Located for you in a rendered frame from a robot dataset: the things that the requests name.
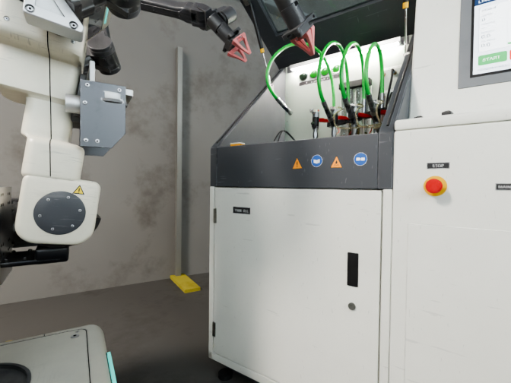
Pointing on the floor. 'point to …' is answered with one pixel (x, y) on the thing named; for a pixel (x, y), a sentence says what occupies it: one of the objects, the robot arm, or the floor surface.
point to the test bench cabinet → (380, 293)
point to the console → (450, 222)
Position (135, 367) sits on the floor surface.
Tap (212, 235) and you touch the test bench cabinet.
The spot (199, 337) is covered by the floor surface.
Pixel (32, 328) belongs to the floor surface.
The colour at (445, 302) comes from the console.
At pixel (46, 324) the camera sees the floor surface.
